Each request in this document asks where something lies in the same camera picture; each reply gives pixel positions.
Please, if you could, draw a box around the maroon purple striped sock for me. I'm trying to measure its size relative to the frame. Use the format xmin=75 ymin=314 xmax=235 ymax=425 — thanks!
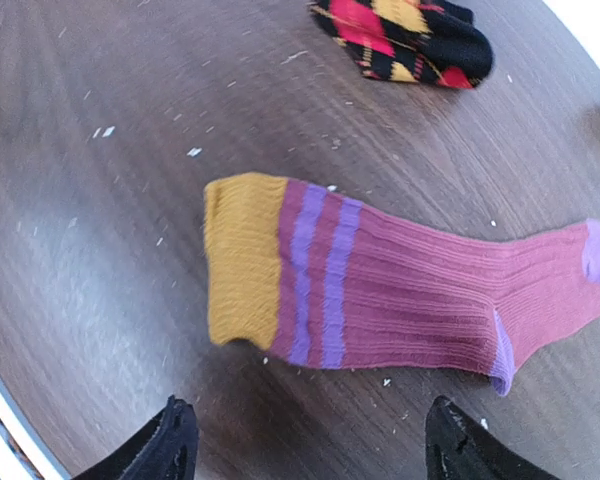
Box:
xmin=204 ymin=173 xmax=600 ymax=395

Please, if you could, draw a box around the black red yellow argyle sock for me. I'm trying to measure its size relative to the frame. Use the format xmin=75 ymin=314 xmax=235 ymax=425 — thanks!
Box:
xmin=309 ymin=0 xmax=494 ymax=89

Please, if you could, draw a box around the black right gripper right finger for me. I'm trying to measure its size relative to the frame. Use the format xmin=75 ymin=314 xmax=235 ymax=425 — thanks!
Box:
xmin=425 ymin=396 xmax=557 ymax=480

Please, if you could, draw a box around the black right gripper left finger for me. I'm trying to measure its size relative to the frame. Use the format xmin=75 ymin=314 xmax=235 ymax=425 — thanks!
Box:
xmin=74 ymin=396 xmax=199 ymax=480

